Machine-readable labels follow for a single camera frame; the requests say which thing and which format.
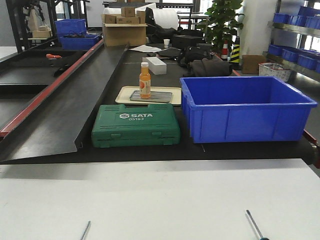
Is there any screwdriver green black handle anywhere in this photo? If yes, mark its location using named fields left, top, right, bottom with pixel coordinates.
left=80, top=220, right=91, bottom=240
left=245, top=209, right=269, bottom=240

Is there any small metal tray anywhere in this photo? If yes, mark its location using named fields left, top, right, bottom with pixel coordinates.
left=129, top=90, right=173, bottom=103

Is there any beige plastic tray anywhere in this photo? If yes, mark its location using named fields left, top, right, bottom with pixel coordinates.
left=115, top=86, right=182, bottom=106

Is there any green SATA tool case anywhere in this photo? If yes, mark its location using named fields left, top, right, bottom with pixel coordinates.
left=91, top=103, right=181, bottom=148

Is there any orange juice bottle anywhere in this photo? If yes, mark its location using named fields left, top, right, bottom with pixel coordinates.
left=139, top=62, right=151, bottom=99

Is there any white rectangular box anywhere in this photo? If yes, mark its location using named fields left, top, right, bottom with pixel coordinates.
left=142, top=56, right=167, bottom=75

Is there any large blue plastic bin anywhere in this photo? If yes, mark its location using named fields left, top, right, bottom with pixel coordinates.
left=180, top=76, right=317, bottom=143

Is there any dark jacket on table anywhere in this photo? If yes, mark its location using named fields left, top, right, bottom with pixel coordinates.
left=183, top=58, right=233, bottom=77

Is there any white paper cup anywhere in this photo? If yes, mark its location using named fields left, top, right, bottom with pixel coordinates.
left=163, top=39, right=170, bottom=49

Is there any orange white traffic cone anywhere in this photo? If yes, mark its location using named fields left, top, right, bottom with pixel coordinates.
left=220, top=39, right=229, bottom=61

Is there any large open cardboard box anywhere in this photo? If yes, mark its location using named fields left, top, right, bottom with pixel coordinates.
left=101, top=14, right=147, bottom=47

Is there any brown cardboard box on floor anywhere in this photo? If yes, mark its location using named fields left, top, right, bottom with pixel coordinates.
left=241, top=55, right=267, bottom=75

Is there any green potted plant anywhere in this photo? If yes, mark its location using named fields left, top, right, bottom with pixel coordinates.
left=204, top=0, right=244, bottom=52

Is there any blue bin on left table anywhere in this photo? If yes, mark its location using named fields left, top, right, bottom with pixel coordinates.
left=59, top=35, right=101, bottom=51

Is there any yellow black striped post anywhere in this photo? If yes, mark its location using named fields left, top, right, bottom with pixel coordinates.
left=229, top=36, right=241, bottom=70

